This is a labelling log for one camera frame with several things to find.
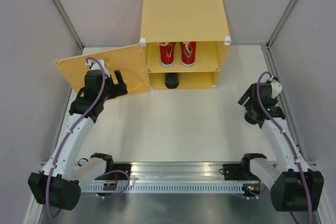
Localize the yellow plastic shoe cabinet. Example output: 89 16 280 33
139 0 232 90

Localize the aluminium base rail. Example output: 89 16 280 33
34 161 323 183

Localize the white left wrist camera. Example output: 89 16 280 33
86 57 110 77

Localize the yellow cabinet door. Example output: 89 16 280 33
54 44 150 95

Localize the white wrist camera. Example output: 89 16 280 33
86 57 110 77
267 76 282 99

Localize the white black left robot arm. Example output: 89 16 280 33
28 70 128 210

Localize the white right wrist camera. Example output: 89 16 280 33
267 76 282 99

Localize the aluminium corner frame post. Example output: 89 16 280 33
51 0 84 52

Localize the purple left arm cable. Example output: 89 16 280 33
45 57 106 218

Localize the right aluminium corner post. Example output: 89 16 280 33
265 0 299 50

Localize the black patent loafer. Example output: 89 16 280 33
165 72 179 89
245 109 260 125

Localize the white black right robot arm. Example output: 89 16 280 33
238 80 324 212

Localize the red canvas sneaker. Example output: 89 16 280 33
180 41 196 67
157 42 176 67

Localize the white slotted cable duct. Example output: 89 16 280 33
82 182 244 194

